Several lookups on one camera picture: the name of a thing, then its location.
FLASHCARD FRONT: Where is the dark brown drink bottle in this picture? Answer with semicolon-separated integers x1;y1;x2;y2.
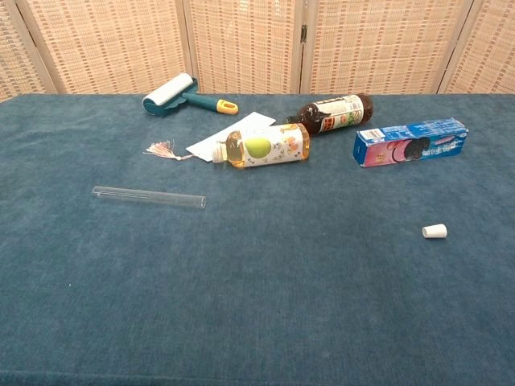
286;92;374;137

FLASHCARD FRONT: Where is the paper bookmark with pink tassel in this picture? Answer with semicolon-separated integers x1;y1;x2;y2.
143;111;277;164

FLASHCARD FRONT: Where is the blue velvet tablecloth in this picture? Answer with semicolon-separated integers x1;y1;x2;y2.
0;93;515;386

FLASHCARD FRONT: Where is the clear glass test tube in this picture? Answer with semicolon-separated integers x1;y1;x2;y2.
92;186;207;210

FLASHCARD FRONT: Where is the blue cookie box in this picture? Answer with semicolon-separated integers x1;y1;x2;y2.
352;117;469;169

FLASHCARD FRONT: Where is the teal lint roller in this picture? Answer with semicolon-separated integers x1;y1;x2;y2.
142;72;239;118

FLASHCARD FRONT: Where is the woven bamboo folding screen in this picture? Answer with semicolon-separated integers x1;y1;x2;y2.
0;0;515;104

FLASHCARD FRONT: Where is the yellow juice bottle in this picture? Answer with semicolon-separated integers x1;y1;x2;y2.
212;123;311;170

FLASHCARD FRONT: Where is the small white rubber stopper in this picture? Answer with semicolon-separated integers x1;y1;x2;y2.
422;224;448;240

